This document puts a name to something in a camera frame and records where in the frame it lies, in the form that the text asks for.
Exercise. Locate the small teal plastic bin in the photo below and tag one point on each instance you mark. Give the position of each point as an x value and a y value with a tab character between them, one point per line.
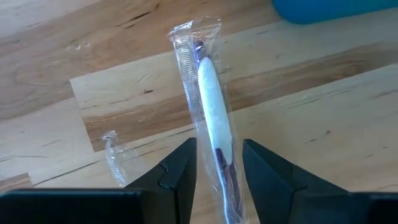
326	9

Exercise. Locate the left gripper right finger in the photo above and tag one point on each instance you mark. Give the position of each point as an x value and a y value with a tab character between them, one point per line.
311	205

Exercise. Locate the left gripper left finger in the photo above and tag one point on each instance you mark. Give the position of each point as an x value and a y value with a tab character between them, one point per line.
124	205

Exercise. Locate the purple toothbrush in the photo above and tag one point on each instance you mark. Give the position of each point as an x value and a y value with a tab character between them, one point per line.
214	118

